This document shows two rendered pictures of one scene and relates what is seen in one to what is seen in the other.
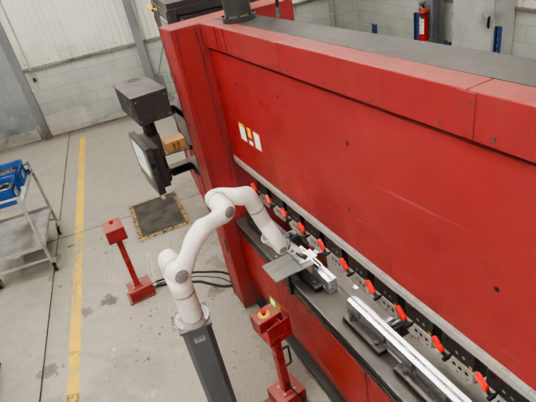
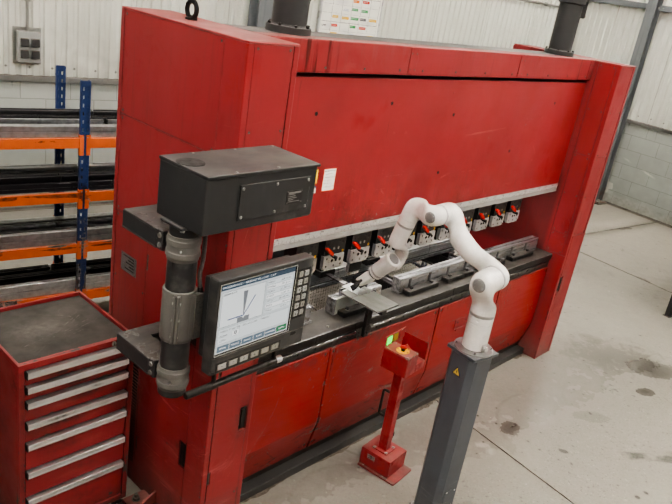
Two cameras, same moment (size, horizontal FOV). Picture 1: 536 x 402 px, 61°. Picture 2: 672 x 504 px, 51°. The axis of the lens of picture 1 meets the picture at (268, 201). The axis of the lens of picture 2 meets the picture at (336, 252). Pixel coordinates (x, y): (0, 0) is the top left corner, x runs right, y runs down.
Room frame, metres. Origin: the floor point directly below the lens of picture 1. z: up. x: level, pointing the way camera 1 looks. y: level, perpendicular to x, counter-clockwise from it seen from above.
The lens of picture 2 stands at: (3.91, 2.88, 2.55)
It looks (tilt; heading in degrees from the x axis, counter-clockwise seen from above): 21 degrees down; 242
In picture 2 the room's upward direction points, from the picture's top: 10 degrees clockwise
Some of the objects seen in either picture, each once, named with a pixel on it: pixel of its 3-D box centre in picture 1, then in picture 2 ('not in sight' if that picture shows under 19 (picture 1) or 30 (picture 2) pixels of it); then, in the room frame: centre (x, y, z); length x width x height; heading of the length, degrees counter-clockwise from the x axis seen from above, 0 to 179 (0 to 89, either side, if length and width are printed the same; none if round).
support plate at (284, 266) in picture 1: (287, 265); (369, 299); (2.14, -0.04, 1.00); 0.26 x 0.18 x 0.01; 112
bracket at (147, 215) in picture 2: (173, 114); (190, 221); (3.30, 0.56, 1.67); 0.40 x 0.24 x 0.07; 22
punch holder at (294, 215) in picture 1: (300, 218); (354, 244); (2.22, -0.16, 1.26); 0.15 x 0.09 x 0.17; 22
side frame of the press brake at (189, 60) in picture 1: (258, 168); (183, 285); (3.16, 0.02, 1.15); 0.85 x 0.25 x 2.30; 112
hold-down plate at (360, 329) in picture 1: (364, 333); (420, 287); (1.61, -0.35, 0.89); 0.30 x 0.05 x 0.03; 22
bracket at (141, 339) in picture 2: (190, 171); (180, 341); (3.30, 0.56, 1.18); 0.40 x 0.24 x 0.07; 22
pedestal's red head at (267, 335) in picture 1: (270, 321); (404, 352); (1.96, 0.13, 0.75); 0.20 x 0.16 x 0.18; 28
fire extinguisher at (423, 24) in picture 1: (423, 21); not in sight; (7.21, -2.91, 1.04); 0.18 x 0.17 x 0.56; 13
